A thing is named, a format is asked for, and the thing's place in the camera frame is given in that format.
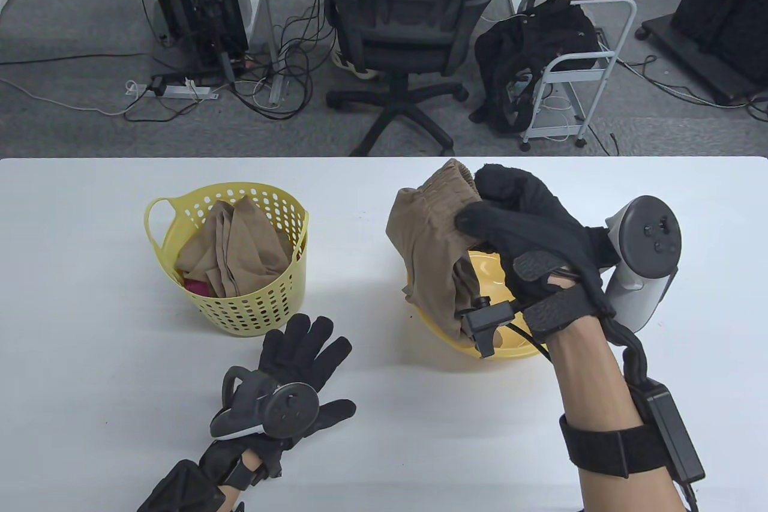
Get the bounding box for black ribbed forearm pack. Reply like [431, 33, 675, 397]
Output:
[137, 459, 244, 512]

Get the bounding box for person's right hand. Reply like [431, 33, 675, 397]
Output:
[456, 163, 622, 321]

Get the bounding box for person's left hand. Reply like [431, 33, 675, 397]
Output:
[201, 314, 356, 477]

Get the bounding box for black cabinet on casters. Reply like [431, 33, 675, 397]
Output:
[636, 0, 768, 106]

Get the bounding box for metal desk leg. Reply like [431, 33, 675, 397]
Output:
[252, 0, 284, 107]

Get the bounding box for white power strip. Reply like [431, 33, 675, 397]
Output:
[126, 80, 220, 100]

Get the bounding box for yellow plastic basin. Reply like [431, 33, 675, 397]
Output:
[403, 249, 550, 361]

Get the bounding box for person's left forearm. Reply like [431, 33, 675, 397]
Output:
[219, 449, 265, 512]

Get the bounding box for tangled black floor cables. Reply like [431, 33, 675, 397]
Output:
[231, 8, 334, 121]

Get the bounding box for tan shorts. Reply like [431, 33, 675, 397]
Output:
[386, 159, 499, 345]
[174, 198, 295, 298]

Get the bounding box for black forearm strap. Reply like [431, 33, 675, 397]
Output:
[559, 414, 667, 477]

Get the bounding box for black office chair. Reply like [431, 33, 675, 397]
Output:
[317, 0, 505, 157]

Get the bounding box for black backpack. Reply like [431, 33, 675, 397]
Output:
[469, 0, 602, 136]

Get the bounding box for black forearm battery box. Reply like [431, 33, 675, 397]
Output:
[630, 377, 706, 484]

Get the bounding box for black computer tower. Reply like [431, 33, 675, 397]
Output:
[133, 0, 250, 76]

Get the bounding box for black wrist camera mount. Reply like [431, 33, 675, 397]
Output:
[459, 287, 604, 360]

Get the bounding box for yellow perforated plastic basket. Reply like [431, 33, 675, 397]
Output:
[144, 182, 310, 337]

